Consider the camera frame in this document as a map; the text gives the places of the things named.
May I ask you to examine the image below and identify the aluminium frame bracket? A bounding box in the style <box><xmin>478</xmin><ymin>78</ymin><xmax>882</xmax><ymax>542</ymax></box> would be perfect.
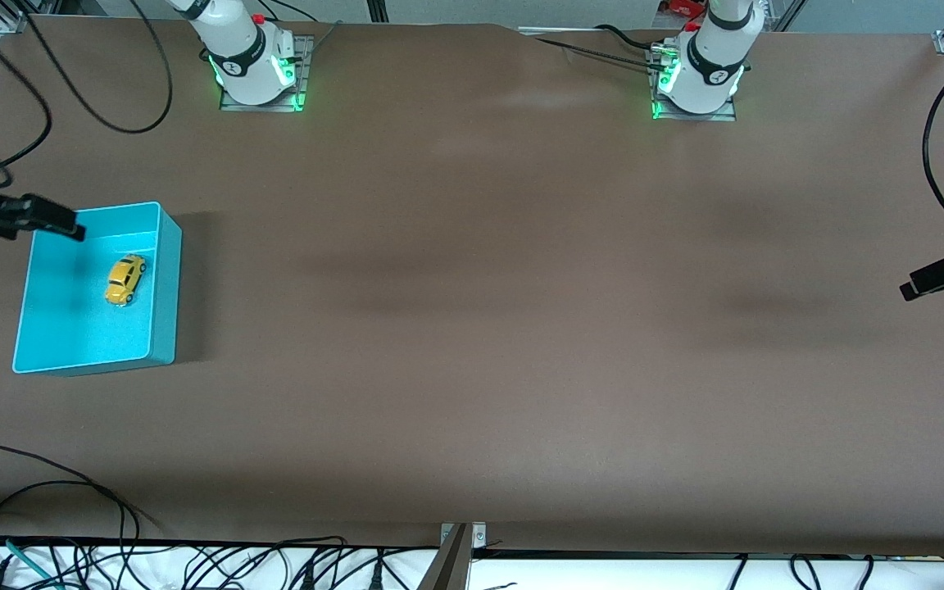
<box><xmin>0</xmin><ymin>0</ymin><xmax>59</xmax><ymax>35</ymax></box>

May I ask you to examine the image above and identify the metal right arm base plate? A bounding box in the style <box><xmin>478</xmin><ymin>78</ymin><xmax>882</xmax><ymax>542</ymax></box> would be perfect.
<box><xmin>218</xmin><ymin>34</ymin><xmax>315</xmax><ymax>113</ymax></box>

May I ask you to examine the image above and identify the yellow beetle toy car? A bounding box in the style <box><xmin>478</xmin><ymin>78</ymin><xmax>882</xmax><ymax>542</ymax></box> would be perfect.
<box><xmin>104</xmin><ymin>254</ymin><xmax>148</xmax><ymax>307</ymax></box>

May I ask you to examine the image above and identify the small metal bracket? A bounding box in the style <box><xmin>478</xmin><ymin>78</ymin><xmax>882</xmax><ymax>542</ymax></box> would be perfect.
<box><xmin>439</xmin><ymin>522</ymin><xmax>488</xmax><ymax>548</ymax></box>

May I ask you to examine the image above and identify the aluminium profile bar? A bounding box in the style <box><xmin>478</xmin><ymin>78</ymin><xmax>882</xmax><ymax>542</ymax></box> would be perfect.
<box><xmin>416</xmin><ymin>523</ymin><xmax>473</xmax><ymax>590</ymax></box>

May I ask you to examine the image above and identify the teal cable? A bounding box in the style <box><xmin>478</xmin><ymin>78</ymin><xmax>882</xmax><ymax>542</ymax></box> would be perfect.
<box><xmin>0</xmin><ymin>533</ymin><xmax>59</xmax><ymax>590</ymax></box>

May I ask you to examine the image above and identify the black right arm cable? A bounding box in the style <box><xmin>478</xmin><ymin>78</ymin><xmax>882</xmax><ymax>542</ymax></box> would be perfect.
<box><xmin>20</xmin><ymin>0</ymin><xmax>175</xmax><ymax>134</ymax></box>

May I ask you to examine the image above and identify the looped black floor cable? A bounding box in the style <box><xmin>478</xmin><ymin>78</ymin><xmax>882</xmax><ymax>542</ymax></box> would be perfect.
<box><xmin>0</xmin><ymin>480</ymin><xmax>141</xmax><ymax>546</ymax></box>

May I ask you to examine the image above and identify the curved black base cable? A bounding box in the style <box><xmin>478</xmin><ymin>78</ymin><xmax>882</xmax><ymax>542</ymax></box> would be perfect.
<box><xmin>595</xmin><ymin>23</ymin><xmax>669</xmax><ymax>52</ymax></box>

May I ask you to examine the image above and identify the straight thin black cable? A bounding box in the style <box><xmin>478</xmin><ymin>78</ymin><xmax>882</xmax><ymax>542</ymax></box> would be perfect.
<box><xmin>533</xmin><ymin>37</ymin><xmax>663</xmax><ymax>73</ymax></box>

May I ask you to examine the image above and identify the turquoise plastic bin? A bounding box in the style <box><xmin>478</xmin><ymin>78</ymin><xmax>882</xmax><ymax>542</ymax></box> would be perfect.
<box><xmin>11</xmin><ymin>201</ymin><xmax>184</xmax><ymax>376</ymax></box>

